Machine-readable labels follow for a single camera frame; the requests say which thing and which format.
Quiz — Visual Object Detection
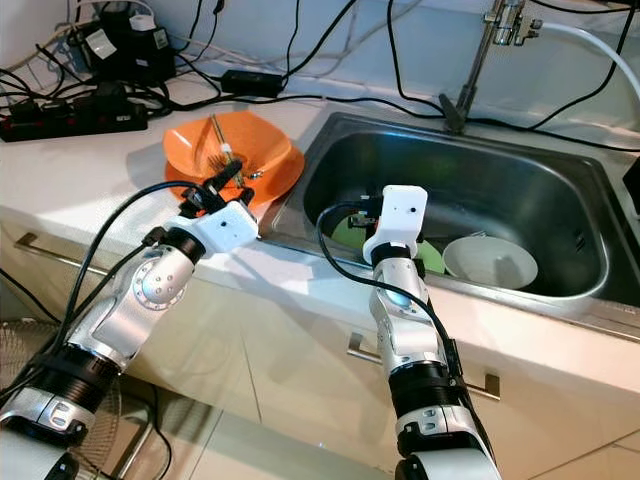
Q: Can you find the orange plastic bowl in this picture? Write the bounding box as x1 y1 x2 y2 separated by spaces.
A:
163 110 293 191

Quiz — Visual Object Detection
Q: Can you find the green plate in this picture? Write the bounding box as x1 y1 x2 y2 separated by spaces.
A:
328 212 447 274

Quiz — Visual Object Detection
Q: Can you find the black power adapter brick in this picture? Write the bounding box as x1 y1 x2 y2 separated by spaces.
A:
222 70 283 98

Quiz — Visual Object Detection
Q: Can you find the metal faucet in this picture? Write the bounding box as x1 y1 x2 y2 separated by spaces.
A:
440 0 546 134

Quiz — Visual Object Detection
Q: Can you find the white bowl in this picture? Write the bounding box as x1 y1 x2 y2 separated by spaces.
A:
442 233 539 291

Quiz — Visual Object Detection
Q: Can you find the stainless steel sink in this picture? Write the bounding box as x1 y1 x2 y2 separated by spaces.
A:
260 112 640 336

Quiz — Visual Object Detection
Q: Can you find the black power strip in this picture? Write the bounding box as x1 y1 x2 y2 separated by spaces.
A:
0 95 146 141

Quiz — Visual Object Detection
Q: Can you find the black device with white label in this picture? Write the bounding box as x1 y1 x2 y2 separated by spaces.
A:
65 10 171 86

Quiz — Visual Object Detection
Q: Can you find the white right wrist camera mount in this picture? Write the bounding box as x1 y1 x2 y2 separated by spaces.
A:
363 186 429 266

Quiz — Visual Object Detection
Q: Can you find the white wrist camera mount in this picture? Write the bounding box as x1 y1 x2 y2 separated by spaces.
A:
193 200 261 256
363 186 429 266

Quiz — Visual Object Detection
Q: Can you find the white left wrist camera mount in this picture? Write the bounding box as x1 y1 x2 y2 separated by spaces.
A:
193 200 261 256

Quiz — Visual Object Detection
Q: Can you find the black cable along countertop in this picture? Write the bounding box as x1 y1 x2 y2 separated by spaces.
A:
282 92 640 153

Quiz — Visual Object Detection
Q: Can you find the metal handle below sink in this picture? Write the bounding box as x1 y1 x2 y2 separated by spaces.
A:
348 333 501 401

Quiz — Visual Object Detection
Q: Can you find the long metal drawer handle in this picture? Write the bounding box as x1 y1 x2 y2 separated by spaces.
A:
15 233 101 271

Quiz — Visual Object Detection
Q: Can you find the white water hose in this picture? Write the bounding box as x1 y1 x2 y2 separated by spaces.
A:
540 20 640 101

